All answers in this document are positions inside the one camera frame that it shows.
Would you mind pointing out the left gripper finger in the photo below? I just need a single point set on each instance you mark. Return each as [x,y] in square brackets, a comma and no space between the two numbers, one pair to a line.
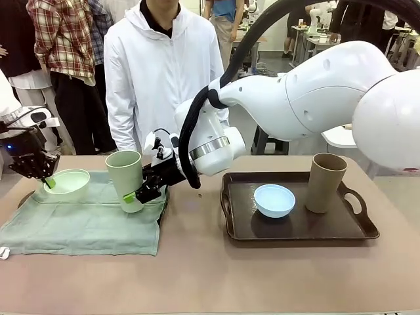
[28,165]
[50,164]

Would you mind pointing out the dark brown tray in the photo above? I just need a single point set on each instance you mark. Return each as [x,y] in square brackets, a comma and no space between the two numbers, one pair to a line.
[295,229]
[165,203]

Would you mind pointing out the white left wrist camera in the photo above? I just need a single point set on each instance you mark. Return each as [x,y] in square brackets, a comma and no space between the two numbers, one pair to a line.
[46,118]

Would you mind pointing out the person in blue plaid shirt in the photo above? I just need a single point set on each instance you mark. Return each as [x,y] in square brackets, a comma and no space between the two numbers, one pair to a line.
[98,33]

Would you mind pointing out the person in dark top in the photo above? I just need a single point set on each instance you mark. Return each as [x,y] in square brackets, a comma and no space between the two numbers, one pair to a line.
[13,33]

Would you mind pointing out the tall brown cup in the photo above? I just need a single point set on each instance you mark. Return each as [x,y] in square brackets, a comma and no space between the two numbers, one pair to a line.
[323,190]

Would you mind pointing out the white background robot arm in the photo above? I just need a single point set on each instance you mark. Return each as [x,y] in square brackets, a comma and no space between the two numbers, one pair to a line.
[315,18]

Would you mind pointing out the person in red plaid shirt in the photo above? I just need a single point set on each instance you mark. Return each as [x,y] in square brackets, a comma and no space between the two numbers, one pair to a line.
[62,33]

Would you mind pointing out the dark stool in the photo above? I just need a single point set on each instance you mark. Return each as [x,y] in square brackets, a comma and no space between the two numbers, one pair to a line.
[269,141]

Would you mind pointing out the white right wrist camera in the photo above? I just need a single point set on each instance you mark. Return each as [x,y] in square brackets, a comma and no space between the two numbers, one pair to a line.
[159,144]

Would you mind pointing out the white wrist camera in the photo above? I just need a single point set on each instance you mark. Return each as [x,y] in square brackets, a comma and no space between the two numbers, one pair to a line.
[159,144]
[46,118]

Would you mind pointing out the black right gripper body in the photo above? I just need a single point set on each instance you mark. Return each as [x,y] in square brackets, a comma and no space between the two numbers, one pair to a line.
[172,172]

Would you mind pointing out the green cloth mat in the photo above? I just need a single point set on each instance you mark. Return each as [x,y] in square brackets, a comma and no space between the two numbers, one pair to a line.
[82,229]

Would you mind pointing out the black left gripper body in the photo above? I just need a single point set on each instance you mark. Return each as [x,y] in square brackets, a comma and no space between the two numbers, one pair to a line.
[23,141]

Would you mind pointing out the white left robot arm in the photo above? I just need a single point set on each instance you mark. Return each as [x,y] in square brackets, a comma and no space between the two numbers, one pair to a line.
[8,98]

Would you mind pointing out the person in black clothes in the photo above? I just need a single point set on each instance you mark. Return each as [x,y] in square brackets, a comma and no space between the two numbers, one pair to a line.
[348,19]

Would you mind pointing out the light blue bowl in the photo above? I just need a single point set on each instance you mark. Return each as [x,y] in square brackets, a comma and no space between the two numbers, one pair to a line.
[275,203]

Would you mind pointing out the tall pale green cup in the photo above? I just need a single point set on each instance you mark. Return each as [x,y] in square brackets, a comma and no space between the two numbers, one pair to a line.
[126,177]

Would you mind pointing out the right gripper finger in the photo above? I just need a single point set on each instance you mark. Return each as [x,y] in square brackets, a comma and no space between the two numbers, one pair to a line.
[147,193]
[150,175]

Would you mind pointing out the person in white hooded coat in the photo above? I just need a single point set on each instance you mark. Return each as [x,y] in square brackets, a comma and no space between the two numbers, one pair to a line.
[154,72]

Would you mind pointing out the grey background workbench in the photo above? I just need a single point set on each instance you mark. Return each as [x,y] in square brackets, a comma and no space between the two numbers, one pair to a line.
[315,36]

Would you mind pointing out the white side table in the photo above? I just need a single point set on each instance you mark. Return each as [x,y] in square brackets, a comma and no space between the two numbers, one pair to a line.
[341,136]

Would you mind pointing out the person's right forearm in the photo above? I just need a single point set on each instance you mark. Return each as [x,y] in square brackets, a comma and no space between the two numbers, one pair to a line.
[121,131]

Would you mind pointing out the pale green bowl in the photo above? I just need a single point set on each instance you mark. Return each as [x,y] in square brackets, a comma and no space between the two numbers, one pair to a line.
[70,187]

